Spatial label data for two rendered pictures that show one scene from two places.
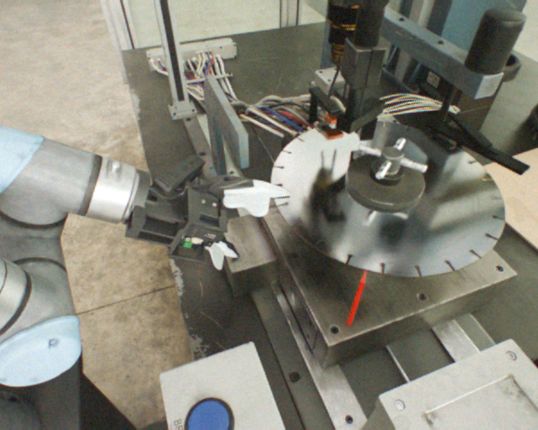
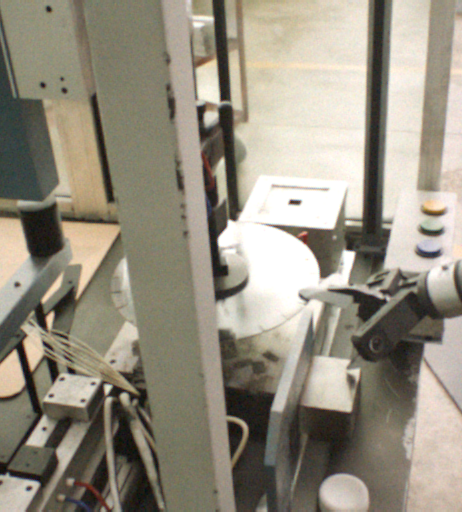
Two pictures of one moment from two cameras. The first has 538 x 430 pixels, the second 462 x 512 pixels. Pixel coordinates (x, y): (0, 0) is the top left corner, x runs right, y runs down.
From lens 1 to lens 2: 1.37 m
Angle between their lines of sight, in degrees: 93
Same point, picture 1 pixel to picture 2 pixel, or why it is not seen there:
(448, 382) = (292, 221)
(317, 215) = (292, 273)
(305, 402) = (352, 314)
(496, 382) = (268, 215)
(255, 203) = (337, 281)
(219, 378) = (414, 261)
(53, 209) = not seen: outside the picture
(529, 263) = (90, 312)
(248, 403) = (403, 249)
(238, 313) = (365, 382)
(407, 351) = not seen: hidden behind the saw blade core
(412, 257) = (260, 234)
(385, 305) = not seen: hidden behind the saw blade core
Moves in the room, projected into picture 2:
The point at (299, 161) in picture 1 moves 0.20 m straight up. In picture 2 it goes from (261, 315) to (254, 196)
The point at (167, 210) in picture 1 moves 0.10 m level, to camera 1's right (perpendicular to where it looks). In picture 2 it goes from (411, 282) to (350, 262)
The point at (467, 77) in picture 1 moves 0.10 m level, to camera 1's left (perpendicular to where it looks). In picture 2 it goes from (63, 255) to (112, 274)
